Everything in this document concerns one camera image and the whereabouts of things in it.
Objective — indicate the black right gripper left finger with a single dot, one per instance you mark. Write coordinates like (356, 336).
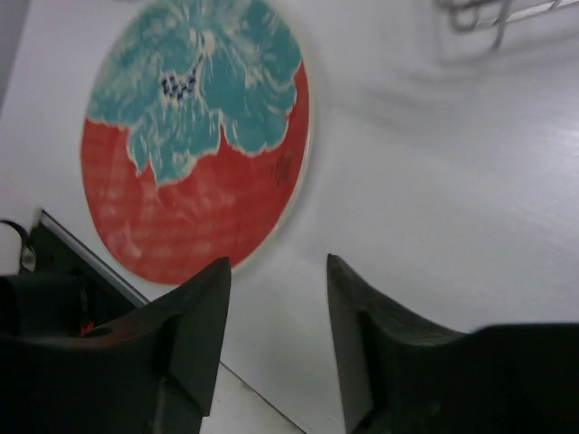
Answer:
(162, 359)

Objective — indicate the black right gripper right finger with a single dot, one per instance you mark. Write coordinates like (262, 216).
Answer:
(397, 371)

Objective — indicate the red teal flower plate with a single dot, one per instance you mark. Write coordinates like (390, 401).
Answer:
(196, 136)

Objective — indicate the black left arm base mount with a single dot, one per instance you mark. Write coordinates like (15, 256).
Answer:
(61, 288)

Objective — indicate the metal wire dish rack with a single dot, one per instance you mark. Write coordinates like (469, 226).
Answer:
(473, 16)

